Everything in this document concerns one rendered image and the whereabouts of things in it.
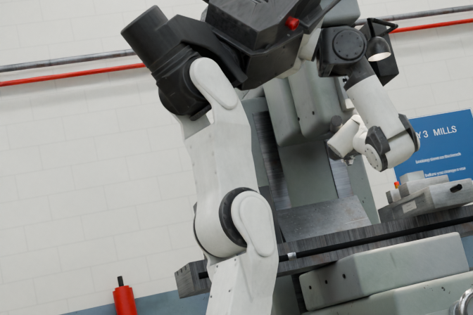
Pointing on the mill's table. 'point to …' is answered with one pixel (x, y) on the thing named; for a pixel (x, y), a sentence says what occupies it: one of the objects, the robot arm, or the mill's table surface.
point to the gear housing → (341, 18)
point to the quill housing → (316, 100)
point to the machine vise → (426, 200)
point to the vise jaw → (420, 185)
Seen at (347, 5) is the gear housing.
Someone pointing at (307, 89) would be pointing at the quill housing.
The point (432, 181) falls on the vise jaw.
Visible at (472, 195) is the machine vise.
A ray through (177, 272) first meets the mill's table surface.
